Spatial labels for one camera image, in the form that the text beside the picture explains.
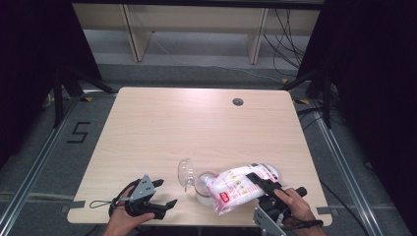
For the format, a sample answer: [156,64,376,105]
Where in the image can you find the red and white sugar bag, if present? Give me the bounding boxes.
[204,162,283,216]

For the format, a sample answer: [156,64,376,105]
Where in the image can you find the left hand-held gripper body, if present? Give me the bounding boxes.
[111,174,166,220]

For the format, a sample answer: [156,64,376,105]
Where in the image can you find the grey tape strip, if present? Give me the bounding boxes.
[316,206,340,216]
[60,200,87,213]

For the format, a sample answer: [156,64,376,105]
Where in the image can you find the black metal stand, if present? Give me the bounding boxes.
[283,67,333,130]
[52,65,116,129]

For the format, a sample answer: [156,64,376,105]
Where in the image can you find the black curtain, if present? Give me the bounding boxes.
[296,0,417,228]
[0,0,103,169]

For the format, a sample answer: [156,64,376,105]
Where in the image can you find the metal floor rail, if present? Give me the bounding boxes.
[309,101,386,236]
[0,94,82,228]

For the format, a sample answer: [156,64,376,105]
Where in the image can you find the thin black lanyard loop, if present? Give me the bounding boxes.
[89,200,114,210]

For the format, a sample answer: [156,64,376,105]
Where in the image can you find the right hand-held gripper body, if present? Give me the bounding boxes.
[253,186,308,236]

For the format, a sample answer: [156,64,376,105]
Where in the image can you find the thin white floor cable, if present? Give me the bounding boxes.
[151,30,286,84]

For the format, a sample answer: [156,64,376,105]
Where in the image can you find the bundle of black hanging cables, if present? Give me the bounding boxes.
[262,8,308,79]

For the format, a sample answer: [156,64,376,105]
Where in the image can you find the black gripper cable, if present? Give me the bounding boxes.
[108,178,143,217]

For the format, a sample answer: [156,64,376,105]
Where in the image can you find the person's right hand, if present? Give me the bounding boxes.
[273,187,318,228]

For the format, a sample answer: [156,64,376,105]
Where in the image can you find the black floor cables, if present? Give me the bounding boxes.
[296,106,345,132]

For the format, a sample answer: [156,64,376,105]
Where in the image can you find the long black floor cable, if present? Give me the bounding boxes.
[319,181,372,236]

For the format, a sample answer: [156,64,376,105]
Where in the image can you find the person's left hand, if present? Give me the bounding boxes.
[107,186,156,236]

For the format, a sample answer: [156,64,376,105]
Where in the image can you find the black wrist strap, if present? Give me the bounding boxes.
[283,219,325,232]

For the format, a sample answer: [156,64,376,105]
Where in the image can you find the clear glass jar with lid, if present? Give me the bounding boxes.
[177,157,220,207]

